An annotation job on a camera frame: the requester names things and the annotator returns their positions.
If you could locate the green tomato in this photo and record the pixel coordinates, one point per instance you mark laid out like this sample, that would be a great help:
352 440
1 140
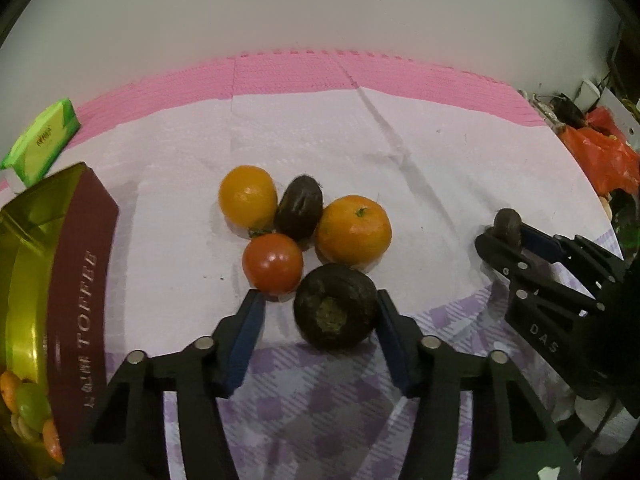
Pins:
32 402

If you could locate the dark brown oblong fruit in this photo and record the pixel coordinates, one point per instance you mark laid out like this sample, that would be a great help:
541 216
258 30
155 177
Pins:
297 207

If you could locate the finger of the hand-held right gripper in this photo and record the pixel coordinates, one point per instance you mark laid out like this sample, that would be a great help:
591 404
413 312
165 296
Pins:
500 255
542 246

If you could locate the dark round fruit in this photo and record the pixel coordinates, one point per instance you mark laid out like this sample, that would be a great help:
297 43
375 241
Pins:
332 305

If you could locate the small red tomato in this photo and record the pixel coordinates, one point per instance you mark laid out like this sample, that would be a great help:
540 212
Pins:
272 264

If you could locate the green tissue pack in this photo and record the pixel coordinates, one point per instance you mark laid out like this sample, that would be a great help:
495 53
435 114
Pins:
42 140

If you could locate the brown longan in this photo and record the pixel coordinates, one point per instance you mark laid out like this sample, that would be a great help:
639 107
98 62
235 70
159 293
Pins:
507 222
22 427

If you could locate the maroon and gold tin box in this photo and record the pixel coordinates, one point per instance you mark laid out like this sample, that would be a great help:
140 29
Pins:
85 260

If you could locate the white and purple checked cloth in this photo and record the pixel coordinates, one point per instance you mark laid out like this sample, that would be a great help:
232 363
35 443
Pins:
425 135

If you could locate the orange plastic bag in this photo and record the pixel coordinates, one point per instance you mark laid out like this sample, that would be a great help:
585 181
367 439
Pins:
605 160

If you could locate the orange mandarin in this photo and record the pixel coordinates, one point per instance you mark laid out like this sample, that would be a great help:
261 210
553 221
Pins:
6 390
352 232

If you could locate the pink foam mat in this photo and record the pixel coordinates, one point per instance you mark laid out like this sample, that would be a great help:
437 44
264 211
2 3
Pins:
300 72

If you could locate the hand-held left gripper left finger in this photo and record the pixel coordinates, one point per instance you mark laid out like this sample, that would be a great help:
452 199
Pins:
245 340

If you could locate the dark clutter pile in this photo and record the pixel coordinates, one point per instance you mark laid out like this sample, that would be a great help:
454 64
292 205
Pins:
565 107

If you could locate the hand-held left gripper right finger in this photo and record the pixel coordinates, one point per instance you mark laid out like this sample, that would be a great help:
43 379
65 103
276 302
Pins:
395 345

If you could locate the small yellow-orange orange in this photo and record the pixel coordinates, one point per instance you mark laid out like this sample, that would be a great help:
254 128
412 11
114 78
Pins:
247 195

